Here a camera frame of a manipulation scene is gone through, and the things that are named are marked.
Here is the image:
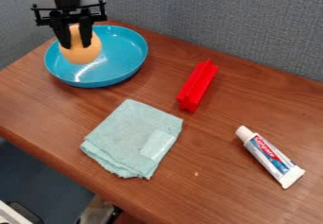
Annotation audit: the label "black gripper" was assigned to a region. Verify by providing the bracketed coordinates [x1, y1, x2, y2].
[30, 0, 106, 49]

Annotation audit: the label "yellow foam ball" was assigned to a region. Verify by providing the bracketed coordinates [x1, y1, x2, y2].
[58, 25, 102, 64]

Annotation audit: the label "blue plate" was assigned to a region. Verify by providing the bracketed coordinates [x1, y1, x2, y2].
[44, 26, 149, 88]

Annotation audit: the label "red plastic block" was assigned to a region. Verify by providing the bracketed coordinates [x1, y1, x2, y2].
[174, 59, 218, 112]

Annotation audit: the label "light green folded cloth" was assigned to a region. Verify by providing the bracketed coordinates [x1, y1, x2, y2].
[80, 99, 182, 180]

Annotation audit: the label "grey object under table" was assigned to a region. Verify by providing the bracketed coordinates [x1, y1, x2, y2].
[74, 195, 122, 224]

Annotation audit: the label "white toothpaste tube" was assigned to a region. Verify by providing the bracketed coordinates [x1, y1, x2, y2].
[236, 126, 305, 189]

